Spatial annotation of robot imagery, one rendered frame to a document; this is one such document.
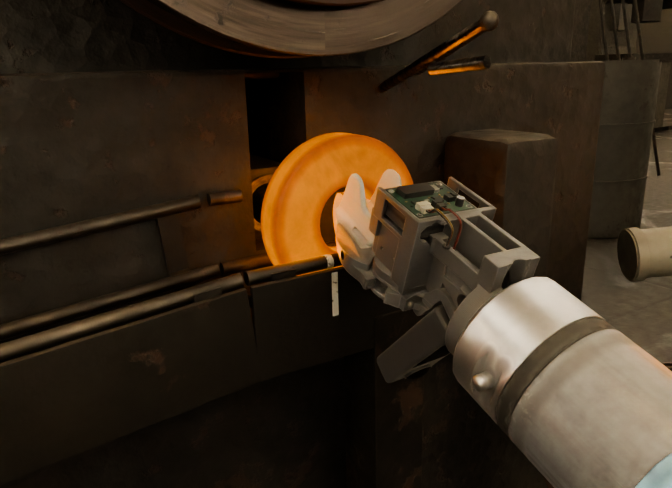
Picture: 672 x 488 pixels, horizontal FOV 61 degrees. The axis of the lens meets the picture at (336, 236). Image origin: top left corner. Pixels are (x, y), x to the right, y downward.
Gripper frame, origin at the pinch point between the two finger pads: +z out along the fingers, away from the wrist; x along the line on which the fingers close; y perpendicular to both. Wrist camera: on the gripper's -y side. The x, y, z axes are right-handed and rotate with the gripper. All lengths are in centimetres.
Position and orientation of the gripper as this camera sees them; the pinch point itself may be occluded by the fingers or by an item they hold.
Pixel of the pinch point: (346, 208)
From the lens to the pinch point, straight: 53.0
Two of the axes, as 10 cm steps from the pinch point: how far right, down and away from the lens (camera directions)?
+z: -4.8, -5.2, 7.1
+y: 1.3, -8.4, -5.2
